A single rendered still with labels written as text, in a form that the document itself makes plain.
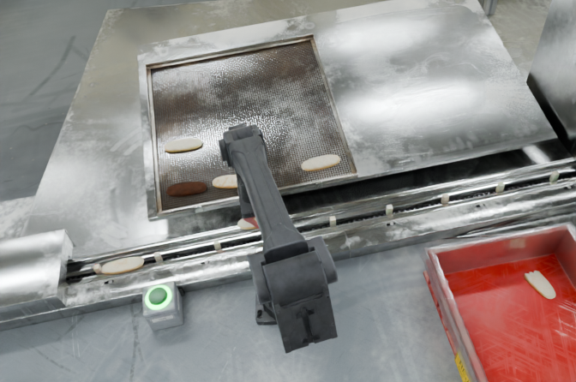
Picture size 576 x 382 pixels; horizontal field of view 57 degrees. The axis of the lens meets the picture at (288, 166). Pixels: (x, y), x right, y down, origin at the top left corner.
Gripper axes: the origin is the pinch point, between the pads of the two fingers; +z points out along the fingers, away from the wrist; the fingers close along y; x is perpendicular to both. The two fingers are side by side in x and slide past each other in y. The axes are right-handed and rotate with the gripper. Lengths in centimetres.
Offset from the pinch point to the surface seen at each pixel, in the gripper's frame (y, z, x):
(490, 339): -34, 11, -42
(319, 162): 15.2, 1.8, -17.4
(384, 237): -7.4, 6.6, -27.4
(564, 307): -31, 11, -59
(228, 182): 14.4, 1.8, 5.8
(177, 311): -16.1, 4.8, 20.6
